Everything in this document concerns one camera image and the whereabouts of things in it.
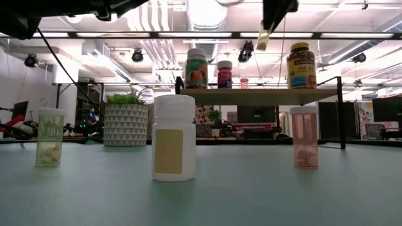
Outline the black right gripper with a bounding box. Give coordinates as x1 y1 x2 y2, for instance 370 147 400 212
262 0 299 33

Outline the black computer monitor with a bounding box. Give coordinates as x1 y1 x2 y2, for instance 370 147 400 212
372 96 402 124
11 100 29 121

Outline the wooden shelf with black legs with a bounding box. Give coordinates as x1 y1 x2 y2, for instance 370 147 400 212
175 75 346 150

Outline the black storage rack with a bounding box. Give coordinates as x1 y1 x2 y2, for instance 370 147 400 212
75 82 104 136

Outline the black overhead frame bar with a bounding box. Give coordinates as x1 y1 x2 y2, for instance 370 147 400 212
0 31 402 40

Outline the green table mat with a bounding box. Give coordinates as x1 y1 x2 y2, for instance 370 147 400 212
0 139 402 226

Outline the black wall screen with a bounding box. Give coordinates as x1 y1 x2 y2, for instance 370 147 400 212
237 105 277 124

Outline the black aluminium table frame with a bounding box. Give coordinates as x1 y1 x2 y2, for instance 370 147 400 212
0 135 402 148

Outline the white bottle with yellow label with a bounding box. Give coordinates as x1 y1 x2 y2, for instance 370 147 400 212
151 94 197 183

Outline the floral pattern panel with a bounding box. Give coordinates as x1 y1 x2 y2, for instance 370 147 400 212
195 104 214 125

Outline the small background potted plant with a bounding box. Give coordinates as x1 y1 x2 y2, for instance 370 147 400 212
207 109 222 138

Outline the green translucent pill vial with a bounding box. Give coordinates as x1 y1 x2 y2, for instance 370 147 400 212
35 108 67 167

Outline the yellow-capped fish oil bottle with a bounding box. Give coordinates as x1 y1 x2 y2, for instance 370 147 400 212
286 42 317 90

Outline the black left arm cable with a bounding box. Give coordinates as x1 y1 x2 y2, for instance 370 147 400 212
36 27 106 119

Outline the yellow translucent pill vial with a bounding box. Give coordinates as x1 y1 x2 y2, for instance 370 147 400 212
256 22 271 51

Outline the green orange-fruit gummy bottle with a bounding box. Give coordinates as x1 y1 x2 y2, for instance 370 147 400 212
185 48 209 90

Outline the colourful wall poster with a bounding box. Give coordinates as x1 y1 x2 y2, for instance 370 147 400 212
357 100 374 141

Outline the black partition panel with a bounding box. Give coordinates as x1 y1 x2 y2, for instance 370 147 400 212
318 100 359 140

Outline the pink-label white-capped bottle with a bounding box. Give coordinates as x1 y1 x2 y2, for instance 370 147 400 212
217 60 233 90

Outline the succulent in patterned white pot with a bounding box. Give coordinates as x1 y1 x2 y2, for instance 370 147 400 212
103 85 149 147

